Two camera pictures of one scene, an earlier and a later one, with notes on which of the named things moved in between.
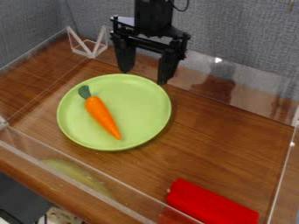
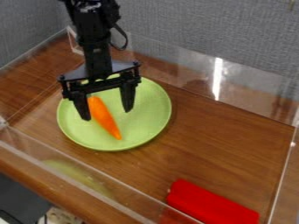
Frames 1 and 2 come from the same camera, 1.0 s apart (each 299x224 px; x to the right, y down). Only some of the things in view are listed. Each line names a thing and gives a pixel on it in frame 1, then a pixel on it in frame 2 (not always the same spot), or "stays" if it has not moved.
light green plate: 136,102 stays
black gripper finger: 168,64 -> 127,90
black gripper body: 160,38 -> 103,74
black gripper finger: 126,53 -> 79,99
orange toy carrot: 98,111 stays
